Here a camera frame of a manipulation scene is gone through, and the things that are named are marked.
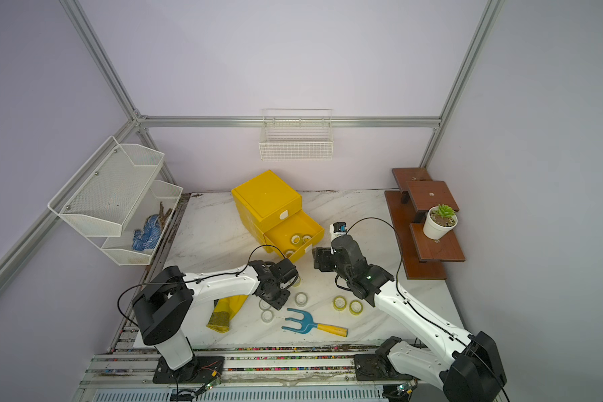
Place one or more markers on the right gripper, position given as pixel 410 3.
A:
pixel 323 258

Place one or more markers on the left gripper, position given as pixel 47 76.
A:
pixel 279 302

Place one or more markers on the clear tape roll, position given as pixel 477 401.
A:
pixel 264 305
pixel 301 299
pixel 267 316

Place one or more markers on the yellow drawer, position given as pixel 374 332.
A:
pixel 298 224

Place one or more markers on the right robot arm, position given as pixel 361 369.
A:
pixel 464 366

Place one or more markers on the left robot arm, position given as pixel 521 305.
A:
pixel 164 303

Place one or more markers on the yellow drawer cabinet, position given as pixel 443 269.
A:
pixel 264 202

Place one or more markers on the blue garden fork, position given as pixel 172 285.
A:
pixel 306 324

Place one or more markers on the yellow black work glove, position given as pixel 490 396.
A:
pixel 224 311

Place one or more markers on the brown wooden step shelf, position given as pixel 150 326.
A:
pixel 425 246

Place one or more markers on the white potted succulent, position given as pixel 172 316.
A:
pixel 439 221

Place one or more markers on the blue item in rack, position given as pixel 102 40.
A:
pixel 148 237

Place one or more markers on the white mesh two-tier rack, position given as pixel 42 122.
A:
pixel 113 194

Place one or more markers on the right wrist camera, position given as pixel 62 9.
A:
pixel 338 229

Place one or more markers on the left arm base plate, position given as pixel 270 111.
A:
pixel 199 371

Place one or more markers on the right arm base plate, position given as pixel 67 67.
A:
pixel 371 367

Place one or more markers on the white wire wall basket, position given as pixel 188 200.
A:
pixel 288 142

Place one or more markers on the aluminium frame rail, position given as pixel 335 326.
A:
pixel 251 122

